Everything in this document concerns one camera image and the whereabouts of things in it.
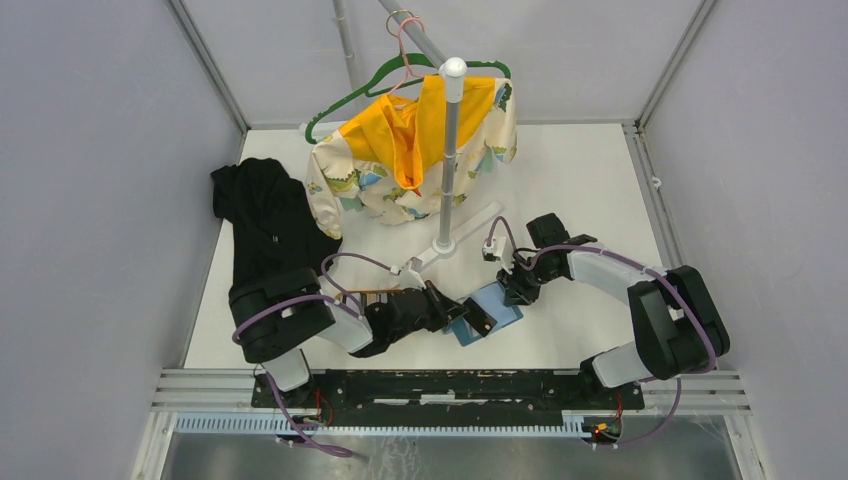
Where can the black VIP credit card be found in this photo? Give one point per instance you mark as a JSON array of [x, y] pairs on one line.
[[478, 321]]

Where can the white clothes rack stand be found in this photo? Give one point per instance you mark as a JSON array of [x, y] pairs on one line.
[[453, 71]]

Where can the pink clothes hanger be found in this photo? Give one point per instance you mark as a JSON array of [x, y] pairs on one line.
[[410, 76]]

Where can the black garment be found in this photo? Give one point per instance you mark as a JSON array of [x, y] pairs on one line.
[[274, 231]]

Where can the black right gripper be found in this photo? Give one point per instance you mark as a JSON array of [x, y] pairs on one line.
[[516, 293]]

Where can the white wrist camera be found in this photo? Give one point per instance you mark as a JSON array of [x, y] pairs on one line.
[[499, 249], [408, 275]]

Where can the white slotted cable duct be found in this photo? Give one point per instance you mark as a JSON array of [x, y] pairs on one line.
[[275, 423]]

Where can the yellow box of cards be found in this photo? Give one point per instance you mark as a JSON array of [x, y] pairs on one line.
[[374, 295]]

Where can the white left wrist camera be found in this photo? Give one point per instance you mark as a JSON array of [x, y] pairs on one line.
[[408, 275]]

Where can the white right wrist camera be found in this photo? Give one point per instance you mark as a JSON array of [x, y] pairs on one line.
[[499, 249]]

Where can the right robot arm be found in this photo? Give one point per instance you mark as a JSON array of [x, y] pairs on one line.
[[676, 326]]

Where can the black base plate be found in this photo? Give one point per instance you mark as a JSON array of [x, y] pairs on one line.
[[459, 398]]

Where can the green clothes hanger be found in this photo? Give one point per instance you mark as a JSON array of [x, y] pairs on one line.
[[393, 64]]

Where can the yellow dinosaur print shirt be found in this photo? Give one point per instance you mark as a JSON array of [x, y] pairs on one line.
[[388, 160]]

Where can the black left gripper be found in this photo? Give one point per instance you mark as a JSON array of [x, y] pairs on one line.
[[445, 309]]

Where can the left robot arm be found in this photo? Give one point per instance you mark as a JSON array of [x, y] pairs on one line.
[[275, 316]]

